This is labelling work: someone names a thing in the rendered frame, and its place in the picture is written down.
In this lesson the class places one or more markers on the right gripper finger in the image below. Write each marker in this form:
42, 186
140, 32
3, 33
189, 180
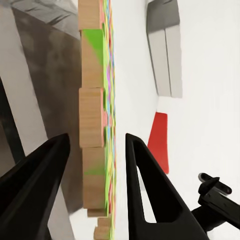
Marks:
205, 187

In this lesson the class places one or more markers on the jigsaw puzzle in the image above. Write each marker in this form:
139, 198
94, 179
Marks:
97, 115

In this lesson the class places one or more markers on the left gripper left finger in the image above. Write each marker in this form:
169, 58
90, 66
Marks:
28, 191

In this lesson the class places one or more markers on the swivel chair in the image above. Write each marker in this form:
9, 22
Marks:
158, 140

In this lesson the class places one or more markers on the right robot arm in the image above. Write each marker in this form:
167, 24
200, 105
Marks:
215, 206

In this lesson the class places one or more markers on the desk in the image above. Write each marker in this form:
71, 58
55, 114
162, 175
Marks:
40, 77

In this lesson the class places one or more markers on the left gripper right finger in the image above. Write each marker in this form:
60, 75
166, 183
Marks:
174, 220

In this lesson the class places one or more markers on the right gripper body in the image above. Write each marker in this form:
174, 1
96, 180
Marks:
213, 217

